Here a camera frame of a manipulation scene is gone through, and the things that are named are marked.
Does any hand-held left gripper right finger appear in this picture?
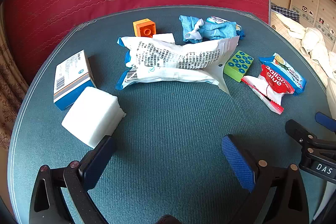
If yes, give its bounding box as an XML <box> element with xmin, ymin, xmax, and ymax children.
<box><xmin>221</xmin><ymin>134</ymin><xmax>310</xmax><ymax>224</ymax></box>

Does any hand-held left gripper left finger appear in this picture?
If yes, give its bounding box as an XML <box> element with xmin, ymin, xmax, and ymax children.
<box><xmin>29</xmin><ymin>135</ymin><xmax>117</xmax><ymax>224</ymax></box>

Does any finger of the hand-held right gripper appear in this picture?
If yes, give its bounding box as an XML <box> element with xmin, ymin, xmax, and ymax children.
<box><xmin>285</xmin><ymin>119</ymin><xmax>336</xmax><ymax>157</ymax></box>
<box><xmin>315</xmin><ymin>112</ymin><xmax>336</xmax><ymax>133</ymax></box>

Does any white tissue pack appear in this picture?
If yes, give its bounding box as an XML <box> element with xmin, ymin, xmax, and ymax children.
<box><xmin>61</xmin><ymin>86</ymin><xmax>126</xmax><ymax>149</ymax></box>

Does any red and white snack packet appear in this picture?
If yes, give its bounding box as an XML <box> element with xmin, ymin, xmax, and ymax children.
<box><xmin>241</xmin><ymin>64</ymin><xmax>295</xmax><ymax>115</ymax></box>

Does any green block with blue dots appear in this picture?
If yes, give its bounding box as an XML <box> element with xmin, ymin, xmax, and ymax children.
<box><xmin>224</xmin><ymin>50</ymin><xmax>254</xmax><ymax>83</ymax></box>

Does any blue and white medicine box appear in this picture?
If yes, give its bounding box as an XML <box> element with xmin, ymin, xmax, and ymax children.
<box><xmin>54</xmin><ymin>50</ymin><xmax>97</xmax><ymax>111</ymax></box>

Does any blue cloth with white tag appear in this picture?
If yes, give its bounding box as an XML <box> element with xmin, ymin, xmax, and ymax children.
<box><xmin>179</xmin><ymin>15</ymin><xmax>246</xmax><ymax>43</ymax></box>

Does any white printed plastic bag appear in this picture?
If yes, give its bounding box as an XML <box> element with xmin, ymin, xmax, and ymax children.
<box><xmin>115</xmin><ymin>35</ymin><xmax>240</xmax><ymax>94</ymax></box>

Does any white zigzag print block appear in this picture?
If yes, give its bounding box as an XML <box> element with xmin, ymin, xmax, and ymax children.
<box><xmin>152</xmin><ymin>33</ymin><xmax>175</xmax><ymax>44</ymax></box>

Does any orange toy brick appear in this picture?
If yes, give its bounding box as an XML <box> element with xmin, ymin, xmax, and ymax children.
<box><xmin>133</xmin><ymin>18</ymin><xmax>156</xmax><ymax>38</ymax></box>

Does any white puffy jacket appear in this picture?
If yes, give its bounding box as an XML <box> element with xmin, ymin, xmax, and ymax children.
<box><xmin>301</xmin><ymin>27</ymin><xmax>336</xmax><ymax>77</ymax></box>

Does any bed with floral plaid cover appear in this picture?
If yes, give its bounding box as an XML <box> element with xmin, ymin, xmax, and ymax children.
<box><xmin>270</xmin><ymin>4</ymin><xmax>336</xmax><ymax>119</ymax></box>

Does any dark plaid cloth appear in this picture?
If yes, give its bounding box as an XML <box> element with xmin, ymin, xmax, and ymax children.
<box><xmin>271</xmin><ymin>4</ymin><xmax>300</xmax><ymax>22</ymax></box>

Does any white sliding door wardrobe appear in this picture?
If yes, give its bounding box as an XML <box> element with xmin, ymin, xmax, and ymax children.
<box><xmin>289</xmin><ymin>0</ymin><xmax>336</xmax><ymax>51</ymax></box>

